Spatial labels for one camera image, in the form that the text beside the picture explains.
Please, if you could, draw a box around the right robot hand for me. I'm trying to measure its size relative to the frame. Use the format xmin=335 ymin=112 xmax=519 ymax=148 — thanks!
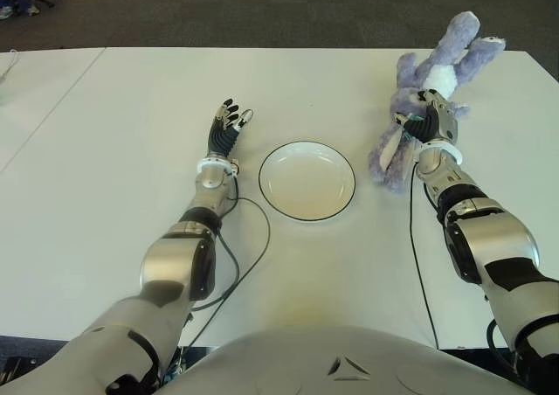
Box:
xmin=392 ymin=88 xmax=459 ymax=146

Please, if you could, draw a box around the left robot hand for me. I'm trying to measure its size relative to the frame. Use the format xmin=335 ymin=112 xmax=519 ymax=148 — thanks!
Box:
xmin=205 ymin=99 xmax=255 ymax=159

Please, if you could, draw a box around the purple plush bunny doll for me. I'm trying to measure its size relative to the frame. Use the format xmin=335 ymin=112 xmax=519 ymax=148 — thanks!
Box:
xmin=368 ymin=10 xmax=507 ymax=194

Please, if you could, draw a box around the white plate with black rim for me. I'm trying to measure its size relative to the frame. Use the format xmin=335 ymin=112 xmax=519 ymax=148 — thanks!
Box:
xmin=258 ymin=140 xmax=357 ymax=223

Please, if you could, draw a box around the grey robot torso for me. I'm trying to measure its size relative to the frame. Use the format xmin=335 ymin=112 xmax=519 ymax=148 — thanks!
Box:
xmin=156 ymin=323 xmax=529 ymax=395

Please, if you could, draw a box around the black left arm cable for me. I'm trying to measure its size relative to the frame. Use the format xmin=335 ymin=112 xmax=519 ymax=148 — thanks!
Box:
xmin=174 ymin=174 xmax=272 ymax=352

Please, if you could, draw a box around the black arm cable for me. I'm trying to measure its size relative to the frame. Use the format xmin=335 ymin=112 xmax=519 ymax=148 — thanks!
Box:
xmin=409 ymin=161 xmax=440 ymax=350
xmin=174 ymin=174 xmax=272 ymax=352

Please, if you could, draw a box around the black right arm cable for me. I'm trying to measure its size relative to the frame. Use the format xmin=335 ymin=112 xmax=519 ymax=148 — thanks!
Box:
xmin=409 ymin=161 xmax=440 ymax=350

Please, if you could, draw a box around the thin white cable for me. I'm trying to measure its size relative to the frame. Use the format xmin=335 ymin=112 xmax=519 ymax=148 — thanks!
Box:
xmin=0 ymin=49 xmax=19 ymax=86

